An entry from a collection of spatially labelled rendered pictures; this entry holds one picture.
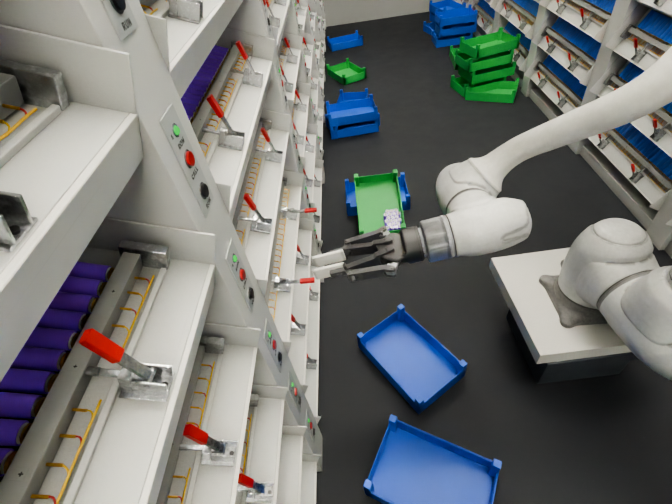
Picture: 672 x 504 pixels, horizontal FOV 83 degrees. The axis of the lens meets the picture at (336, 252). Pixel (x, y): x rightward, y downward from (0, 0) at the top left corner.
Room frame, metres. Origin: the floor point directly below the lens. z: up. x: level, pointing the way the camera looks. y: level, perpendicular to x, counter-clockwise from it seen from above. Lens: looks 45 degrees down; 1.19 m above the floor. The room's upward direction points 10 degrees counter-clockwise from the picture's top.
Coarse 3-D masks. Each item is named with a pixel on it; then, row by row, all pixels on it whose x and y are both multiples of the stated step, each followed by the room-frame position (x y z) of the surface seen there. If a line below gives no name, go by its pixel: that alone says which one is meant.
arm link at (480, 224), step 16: (464, 192) 0.62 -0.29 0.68; (480, 192) 0.61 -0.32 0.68; (448, 208) 0.62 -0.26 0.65; (464, 208) 0.57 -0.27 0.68; (480, 208) 0.55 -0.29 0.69; (496, 208) 0.54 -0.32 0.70; (512, 208) 0.53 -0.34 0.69; (464, 224) 0.53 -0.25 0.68; (480, 224) 0.52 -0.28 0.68; (496, 224) 0.51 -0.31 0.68; (512, 224) 0.51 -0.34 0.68; (528, 224) 0.51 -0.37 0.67; (464, 240) 0.51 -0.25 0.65; (480, 240) 0.50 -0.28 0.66; (496, 240) 0.49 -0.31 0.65; (512, 240) 0.49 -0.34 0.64
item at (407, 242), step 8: (400, 232) 0.57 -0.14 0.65; (408, 232) 0.56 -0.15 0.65; (416, 232) 0.55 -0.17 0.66; (400, 240) 0.57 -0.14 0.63; (408, 240) 0.54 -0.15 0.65; (416, 240) 0.54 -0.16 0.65; (384, 248) 0.56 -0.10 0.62; (400, 248) 0.55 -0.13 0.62; (408, 248) 0.53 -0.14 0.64; (416, 248) 0.53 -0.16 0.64; (384, 256) 0.54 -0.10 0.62; (392, 256) 0.53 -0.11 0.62; (400, 256) 0.53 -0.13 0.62; (408, 256) 0.52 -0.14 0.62; (416, 256) 0.52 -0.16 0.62; (424, 256) 0.52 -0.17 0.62; (400, 264) 0.52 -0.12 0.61
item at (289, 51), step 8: (288, 40) 1.72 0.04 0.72; (296, 40) 1.73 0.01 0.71; (280, 48) 1.62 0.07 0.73; (288, 48) 1.70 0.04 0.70; (296, 48) 1.73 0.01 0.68; (280, 56) 1.61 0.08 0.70; (288, 56) 1.57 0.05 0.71; (296, 56) 1.58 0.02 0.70; (280, 64) 1.53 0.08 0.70; (288, 64) 1.54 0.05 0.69; (296, 64) 1.56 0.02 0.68; (288, 72) 1.47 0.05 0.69; (296, 72) 1.48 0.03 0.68; (288, 80) 1.39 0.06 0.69; (288, 88) 1.30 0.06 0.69; (288, 96) 1.27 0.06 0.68
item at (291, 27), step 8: (288, 16) 1.74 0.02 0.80; (288, 24) 1.74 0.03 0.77; (296, 24) 1.73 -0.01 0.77; (288, 32) 1.74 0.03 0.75; (296, 32) 1.73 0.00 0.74; (304, 72) 1.73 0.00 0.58; (296, 80) 1.74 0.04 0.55; (304, 80) 1.73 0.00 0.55; (312, 112) 1.75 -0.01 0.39; (312, 120) 1.73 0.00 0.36
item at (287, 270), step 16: (288, 176) 1.04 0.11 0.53; (288, 192) 1.00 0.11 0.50; (288, 224) 0.85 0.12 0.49; (288, 240) 0.78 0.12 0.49; (288, 256) 0.72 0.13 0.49; (288, 272) 0.67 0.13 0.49; (272, 304) 0.56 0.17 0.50; (288, 304) 0.57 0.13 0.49; (288, 320) 0.52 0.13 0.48; (288, 336) 0.48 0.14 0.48; (288, 352) 0.44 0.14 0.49
